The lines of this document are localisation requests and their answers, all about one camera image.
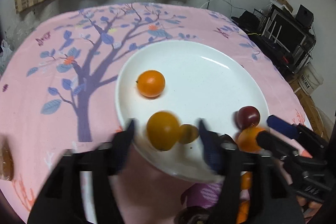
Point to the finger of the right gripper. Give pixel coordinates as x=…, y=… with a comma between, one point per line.
x=286, y=126
x=283, y=151

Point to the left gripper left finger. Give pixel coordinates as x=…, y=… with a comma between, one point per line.
x=107, y=160

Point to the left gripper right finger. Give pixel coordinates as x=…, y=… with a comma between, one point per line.
x=225, y=160

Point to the orange tangerine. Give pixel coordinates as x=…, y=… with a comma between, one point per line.
x=246, y=140

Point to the dark red plum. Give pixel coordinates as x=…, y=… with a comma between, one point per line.
x=247, y=116

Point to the small yellow-green fruit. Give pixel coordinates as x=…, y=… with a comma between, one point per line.
x=188, y=133

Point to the large yellow orange fruit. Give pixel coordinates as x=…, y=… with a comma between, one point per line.
x=163, y=130

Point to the small orange kumquat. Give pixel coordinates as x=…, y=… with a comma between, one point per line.
x=151, y=83

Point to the right hand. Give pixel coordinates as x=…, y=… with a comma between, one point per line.
x=309, y=208

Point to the orange mandarin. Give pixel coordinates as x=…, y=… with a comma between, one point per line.
x=246, y=181

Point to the white bucket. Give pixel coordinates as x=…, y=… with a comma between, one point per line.
x=309, y=79

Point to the large orange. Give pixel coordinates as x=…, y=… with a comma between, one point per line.
x=243, y=212

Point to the dark passion fruit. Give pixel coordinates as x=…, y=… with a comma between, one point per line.
x=192, y=215

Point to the white oval plate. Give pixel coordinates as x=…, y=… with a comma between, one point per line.
x=201, y=83

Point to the black shelf with electronics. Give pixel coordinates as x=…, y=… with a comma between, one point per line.
x=285, y=39

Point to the lidded drink cup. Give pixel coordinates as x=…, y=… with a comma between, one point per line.
x=6, y=160

